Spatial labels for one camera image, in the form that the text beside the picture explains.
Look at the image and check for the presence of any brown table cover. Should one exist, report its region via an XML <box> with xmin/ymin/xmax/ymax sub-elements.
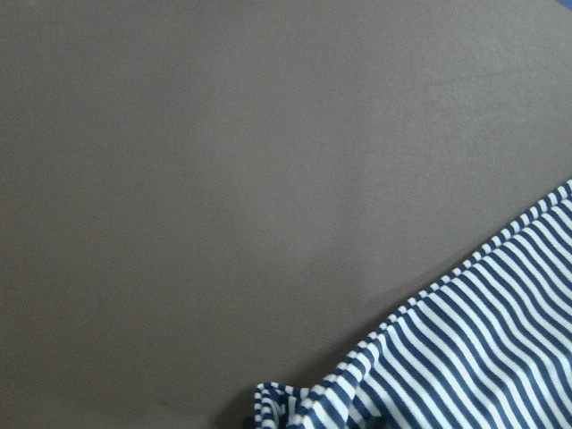
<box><xmin>1</xmin><ymin>1</ymin><xmax>571</xmax><ymax>428</ymax></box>

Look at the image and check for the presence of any blue white striped polo shirt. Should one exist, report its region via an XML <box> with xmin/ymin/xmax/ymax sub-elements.
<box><xmin>254</xmin><ymin>183</ymin><xmax>571</xmax><ymax>428</ymax></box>

